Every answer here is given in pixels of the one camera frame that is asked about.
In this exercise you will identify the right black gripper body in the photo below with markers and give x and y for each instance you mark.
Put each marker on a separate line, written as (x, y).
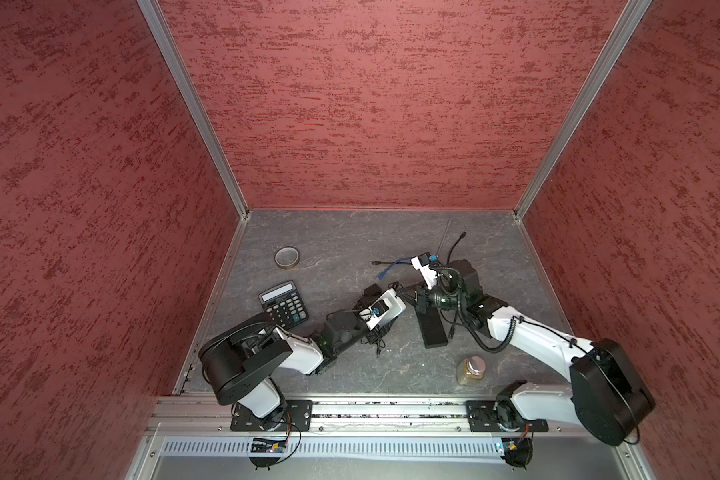
(430, 299)

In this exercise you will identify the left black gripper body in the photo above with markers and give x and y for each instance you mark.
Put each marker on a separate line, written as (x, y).
(371, 335)

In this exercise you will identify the black ribbed network switch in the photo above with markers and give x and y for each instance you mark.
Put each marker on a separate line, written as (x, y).
(431, 327)

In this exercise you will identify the black power adapter with cable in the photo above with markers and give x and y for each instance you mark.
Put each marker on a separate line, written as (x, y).
(377, 341)

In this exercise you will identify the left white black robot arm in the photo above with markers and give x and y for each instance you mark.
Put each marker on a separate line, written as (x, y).
(238, 364)

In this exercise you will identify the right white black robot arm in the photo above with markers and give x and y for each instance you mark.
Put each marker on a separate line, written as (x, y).
(601, 389)

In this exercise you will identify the amber glass jar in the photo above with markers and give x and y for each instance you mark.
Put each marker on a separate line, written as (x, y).
(470, 371)

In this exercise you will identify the black desk calculator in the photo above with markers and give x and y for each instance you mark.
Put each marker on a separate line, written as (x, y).
(283, 303)

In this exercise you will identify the brown tape roll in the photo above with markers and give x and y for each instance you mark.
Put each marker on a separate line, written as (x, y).
(287, 257)

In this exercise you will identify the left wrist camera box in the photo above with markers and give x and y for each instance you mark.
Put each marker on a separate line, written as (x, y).
(382, 311)

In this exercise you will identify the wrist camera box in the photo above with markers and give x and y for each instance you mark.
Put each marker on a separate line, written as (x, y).
(427, 265)
(382, 311)

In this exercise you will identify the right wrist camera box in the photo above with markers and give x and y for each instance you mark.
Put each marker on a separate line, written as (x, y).
(427, 265)

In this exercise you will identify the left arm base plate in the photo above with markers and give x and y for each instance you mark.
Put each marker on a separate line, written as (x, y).
(289, 415)

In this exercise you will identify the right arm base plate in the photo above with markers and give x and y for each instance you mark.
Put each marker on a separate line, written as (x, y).
(483, 417)

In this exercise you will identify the white slotted cable duct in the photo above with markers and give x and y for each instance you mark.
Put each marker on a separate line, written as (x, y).
(374, 448)

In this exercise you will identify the aluminium front rail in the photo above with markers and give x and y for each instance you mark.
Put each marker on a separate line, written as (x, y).
(200, 414)

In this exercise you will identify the right metal frame post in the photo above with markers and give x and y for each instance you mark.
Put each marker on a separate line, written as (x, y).
(624, 28)

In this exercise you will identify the metal frame post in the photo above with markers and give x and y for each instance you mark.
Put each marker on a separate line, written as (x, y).
(160, 31)
(624, 28)

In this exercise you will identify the left metal frame post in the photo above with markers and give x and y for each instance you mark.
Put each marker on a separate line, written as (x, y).
(160, 31)

